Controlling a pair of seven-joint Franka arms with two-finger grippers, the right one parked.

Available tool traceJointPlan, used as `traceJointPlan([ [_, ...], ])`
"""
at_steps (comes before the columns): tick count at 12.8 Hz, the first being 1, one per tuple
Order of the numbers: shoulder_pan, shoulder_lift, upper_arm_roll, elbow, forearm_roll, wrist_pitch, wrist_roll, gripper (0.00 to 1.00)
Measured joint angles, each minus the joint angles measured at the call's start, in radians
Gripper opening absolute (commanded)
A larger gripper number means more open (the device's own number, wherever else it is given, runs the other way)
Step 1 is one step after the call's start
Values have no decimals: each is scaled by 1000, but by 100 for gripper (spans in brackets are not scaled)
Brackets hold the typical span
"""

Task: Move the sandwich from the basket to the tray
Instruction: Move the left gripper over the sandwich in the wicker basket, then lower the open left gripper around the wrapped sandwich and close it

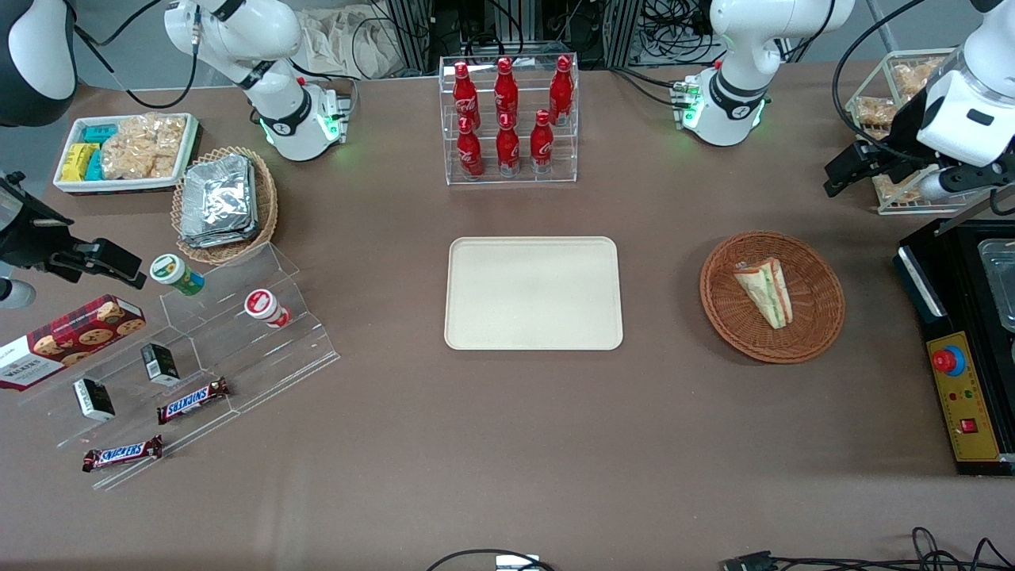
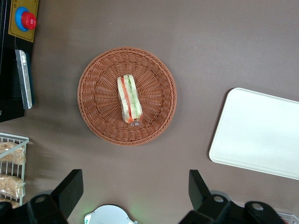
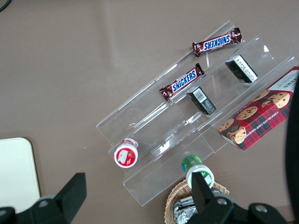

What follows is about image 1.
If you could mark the beige cloth bag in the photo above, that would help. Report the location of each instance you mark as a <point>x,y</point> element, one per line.
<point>349,44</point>

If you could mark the small black box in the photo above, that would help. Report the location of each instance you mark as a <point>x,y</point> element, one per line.
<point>93,400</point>
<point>160,365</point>

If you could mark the clear acrylic bottle rack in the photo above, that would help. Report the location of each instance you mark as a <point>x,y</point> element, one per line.
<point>523,178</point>

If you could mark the white rectangular snack tray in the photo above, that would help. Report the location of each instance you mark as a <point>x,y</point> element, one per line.
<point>127,184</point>

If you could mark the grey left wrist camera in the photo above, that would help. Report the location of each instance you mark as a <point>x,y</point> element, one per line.
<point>937,189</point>

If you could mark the light wicker basket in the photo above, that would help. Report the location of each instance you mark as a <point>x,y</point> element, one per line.
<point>266,214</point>

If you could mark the red lid snack cup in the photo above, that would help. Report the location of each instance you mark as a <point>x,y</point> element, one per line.
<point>263,305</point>

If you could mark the silver foil packets stack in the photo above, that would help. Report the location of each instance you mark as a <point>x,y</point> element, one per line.
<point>218,202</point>

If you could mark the beige plastic tray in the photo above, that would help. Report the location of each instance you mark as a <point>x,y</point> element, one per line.
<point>533,293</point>

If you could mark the yellow snack pack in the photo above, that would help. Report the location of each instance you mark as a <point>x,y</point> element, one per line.
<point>77,162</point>

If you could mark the triangle sandwich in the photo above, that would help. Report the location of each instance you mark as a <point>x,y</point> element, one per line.
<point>765,292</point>

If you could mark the silver metal container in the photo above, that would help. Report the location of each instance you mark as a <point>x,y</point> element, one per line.
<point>1001,277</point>

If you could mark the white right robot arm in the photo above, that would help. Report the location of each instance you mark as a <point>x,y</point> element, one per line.
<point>270,32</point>

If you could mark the red cola bottle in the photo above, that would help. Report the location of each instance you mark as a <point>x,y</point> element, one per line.
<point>469,151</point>
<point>463,91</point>
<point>561,87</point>
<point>508,147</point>
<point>541,143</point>
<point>506,87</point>

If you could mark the clear bag of crackers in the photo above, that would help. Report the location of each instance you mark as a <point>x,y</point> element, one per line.
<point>143,147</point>

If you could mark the red tartan cookie box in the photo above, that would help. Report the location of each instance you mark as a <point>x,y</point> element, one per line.
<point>71,341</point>

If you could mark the teal snack pack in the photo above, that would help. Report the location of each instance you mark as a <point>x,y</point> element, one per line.
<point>99,133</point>
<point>95,166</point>

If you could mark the brown Snickers bar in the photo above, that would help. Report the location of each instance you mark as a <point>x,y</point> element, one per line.
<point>193,400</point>
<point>123,454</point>

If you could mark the clear acrylic step display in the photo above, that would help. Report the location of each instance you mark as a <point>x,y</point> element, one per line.
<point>262,365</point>

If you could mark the red emergency stop button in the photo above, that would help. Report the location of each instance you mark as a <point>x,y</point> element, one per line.
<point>944,361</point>

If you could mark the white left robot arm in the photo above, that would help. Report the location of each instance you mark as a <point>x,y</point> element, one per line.
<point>745,47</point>

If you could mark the green lid snack cup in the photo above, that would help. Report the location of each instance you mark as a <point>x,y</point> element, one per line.
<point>173,272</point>

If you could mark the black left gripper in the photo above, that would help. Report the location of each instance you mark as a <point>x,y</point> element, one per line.
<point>894,152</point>

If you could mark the black control machine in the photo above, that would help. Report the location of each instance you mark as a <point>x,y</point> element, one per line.
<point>920,277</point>

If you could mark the small white device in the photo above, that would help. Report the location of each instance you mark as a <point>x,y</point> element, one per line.
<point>517,562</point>

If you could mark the clear bag of snacks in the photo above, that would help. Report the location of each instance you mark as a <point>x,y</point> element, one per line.
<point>912,79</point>
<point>875,111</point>
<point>896,189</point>

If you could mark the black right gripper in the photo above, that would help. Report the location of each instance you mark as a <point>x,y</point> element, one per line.
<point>32,238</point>

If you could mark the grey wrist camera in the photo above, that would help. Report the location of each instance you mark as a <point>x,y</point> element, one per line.
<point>937,189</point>
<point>14,293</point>

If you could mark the brown wicker basket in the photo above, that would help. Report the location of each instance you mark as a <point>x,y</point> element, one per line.
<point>817,317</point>

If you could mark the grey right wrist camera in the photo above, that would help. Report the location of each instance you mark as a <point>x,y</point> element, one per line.
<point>14,293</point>

